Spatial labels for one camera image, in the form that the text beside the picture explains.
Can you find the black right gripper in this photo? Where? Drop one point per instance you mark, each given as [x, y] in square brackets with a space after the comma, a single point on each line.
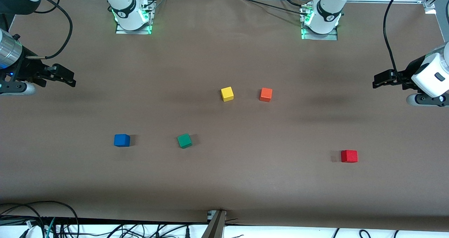
[28, 70]

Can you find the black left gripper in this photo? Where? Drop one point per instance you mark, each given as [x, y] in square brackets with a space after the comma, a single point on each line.
[404, 77]

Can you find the red cube block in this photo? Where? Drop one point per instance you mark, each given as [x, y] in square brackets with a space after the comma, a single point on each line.
[349, 156]

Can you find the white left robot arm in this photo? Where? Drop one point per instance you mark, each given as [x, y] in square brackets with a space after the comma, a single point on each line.
[328, 10]

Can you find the blue cube block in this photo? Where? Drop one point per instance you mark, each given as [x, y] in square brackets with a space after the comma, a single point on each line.
[121, 140]

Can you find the orange cube block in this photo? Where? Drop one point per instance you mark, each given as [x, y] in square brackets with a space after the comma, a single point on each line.
[266, 94]

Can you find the green cube block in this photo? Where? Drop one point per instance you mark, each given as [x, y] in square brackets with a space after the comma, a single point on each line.
[184, 140]

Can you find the yellow cube block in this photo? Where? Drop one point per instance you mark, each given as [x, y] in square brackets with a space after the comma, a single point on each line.
[227, 94]

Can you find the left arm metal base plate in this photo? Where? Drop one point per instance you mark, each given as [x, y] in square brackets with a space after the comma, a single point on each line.
[333, 37]

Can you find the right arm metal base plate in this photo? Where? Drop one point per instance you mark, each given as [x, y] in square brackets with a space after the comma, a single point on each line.
[121, 30]

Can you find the aluminium table rail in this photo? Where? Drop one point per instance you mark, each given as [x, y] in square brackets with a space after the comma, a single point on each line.
[386, 1]

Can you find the aluminium corner bracket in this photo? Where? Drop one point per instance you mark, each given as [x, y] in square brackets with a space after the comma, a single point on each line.
[429, 6]

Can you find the grey metal post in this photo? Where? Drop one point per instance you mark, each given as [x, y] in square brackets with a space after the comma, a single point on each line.
[215, 227]

